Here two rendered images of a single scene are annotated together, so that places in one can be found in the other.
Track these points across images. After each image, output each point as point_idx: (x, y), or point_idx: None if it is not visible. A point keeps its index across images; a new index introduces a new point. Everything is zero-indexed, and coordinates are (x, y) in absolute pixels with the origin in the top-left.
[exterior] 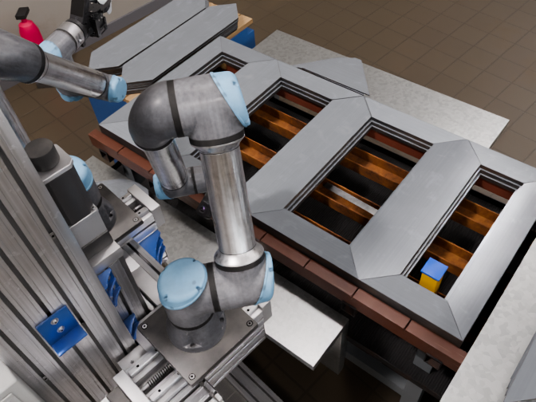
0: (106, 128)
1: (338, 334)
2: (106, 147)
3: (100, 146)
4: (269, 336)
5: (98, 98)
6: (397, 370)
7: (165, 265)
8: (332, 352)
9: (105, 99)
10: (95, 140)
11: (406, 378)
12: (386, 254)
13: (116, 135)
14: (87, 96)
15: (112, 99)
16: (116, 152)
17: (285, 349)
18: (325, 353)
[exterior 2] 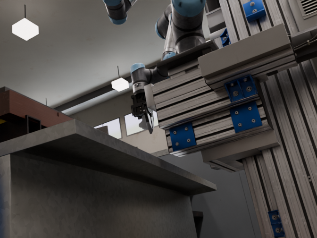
0: (19, 92)
1: (192, 191)
2: (40, 109)
3: (28, 110)
4: (209, 182)
5: (129, 9)
6: (196, 213)
7: (179, 174)
8: (195, 233)
9: (126, 14)
10: (21, 100)
11: (198, 215)
12: None
13: (34, 100)
14: (123, 4)
15: (127, 17)
16: (56, 113)
17: (212, 186)
18: (205, 190)
